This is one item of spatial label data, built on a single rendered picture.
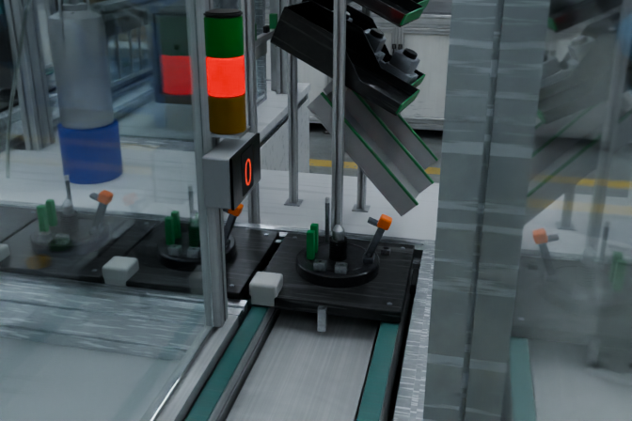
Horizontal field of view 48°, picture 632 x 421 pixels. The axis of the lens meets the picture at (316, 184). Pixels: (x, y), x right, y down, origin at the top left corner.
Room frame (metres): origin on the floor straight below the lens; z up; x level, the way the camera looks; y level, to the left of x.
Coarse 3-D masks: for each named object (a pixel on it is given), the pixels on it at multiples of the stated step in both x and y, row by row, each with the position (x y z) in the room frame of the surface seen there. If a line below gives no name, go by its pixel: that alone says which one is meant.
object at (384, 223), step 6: (384, 216) 1.05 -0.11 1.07; (372, 222) 1.05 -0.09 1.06; (378, 222) 1.04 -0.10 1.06; (384, 222) 1.04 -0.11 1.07; (390, 222) 1.04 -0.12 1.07; (378, 228) 1.04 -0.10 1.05; (384, 228) 1.04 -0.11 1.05; (378, 234) 1.04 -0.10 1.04; (372, 240) 1.05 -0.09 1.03; (378, 240) 1.04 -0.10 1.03; (372, 246) 1.05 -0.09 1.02; (366, 252) 1.05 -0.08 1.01; (372, 252) 1.05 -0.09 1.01
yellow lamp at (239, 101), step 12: (240, 96) 0.89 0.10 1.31; (216, 108) 0.88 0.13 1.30; (228, 108) 0.88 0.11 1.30; (240, 108) 0.89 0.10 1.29; (216, 120) 0.88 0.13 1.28; (228, 120) 0.88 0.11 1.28; (240, 120) 0.89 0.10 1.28; (216, 132) 0.88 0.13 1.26; (228, 132) 0.88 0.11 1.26; (240, 132) 0.89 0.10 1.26
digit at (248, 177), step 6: (252, 144) 0.92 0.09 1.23; (246, 150) 0.90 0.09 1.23; (252, 150) 0.92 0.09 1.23; (246, 156) 0.90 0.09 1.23; (252, 156) 0.92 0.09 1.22; (246, 162) 0.90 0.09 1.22; (252, 162) 0.92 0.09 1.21; (246, 168) 0.89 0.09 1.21; (252, 168) 0.92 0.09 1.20; (246, 174) 0.89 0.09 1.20; (252, 174) 0.92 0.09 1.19; (246, 180) 0.89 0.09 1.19; (252, 180) 0.92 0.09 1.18; (246, 186) 0.89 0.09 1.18; (246, 192) 0.89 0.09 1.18
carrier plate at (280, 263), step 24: (288, 240) 1.17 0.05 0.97; (360, 240) 1.18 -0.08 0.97; (288, 264) 1.08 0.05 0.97; (384, 264) 1.08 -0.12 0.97; (408, 264) 1.08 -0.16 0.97; (288, 288) 0.99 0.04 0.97; (312, 288) 0.99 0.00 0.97; (336, 288) 0.99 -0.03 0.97; (360, 288) 0.99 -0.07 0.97; (384, 288) 0.99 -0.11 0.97; (312, 312) 0.95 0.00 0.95; (336, 312) 0.94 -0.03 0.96; (360, 312) 0.94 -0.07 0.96; (384, 312) 0.93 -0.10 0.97
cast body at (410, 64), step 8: (392, 56) 1.44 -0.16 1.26; (400, 56) 1.43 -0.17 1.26; (408, 56) 1.43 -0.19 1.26; (416, 56) 1.44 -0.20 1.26; (384, 64) 1.47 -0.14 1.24; (392, 64) 1.44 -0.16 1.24; (400, 64) 1.43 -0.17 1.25; (408, 64) 1.42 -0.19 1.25; (416, 64) 1.44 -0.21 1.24; (392, 72) 1.44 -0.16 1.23; (400, 72) 1.43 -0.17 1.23; (408, 72) 1.43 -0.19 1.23; (408, 80) 1.42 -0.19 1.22
